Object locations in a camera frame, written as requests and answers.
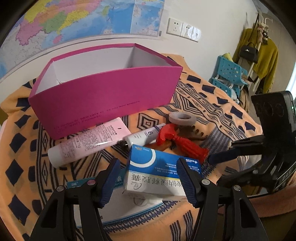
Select large teal white medicine box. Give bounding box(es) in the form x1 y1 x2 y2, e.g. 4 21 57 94
66 170 165 229

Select red plastic toy hammer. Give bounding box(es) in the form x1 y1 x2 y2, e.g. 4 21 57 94
156 123 209 164

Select grey tape roll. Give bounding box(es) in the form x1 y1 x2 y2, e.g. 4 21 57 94
169 112 196 126

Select small blue white medicine box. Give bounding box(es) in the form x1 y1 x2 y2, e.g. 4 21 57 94
122 144 202 197

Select white blue ointment tube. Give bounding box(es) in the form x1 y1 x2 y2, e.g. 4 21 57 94
118 123 166 149

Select pink tube white cap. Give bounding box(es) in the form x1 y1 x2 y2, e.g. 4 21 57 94
48 118 131 168

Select orange patterned blanket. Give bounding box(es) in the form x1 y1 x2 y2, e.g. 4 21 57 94
1 54 262 240

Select mustard yellow hanging coat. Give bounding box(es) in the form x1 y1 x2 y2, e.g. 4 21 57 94
232 28 278 93

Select blue perforated plastic rack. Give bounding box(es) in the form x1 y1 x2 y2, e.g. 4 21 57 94
209 56 248 100

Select black handbag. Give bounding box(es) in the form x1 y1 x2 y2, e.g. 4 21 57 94
239 42 259 64

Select pink cardboard box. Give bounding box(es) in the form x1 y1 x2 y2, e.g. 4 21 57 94
29 43 183 140

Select white wall sockets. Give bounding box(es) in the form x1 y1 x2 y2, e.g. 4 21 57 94
166 18 201 42

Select colourful wall map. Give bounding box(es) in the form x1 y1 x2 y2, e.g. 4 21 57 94
1 0 165 77

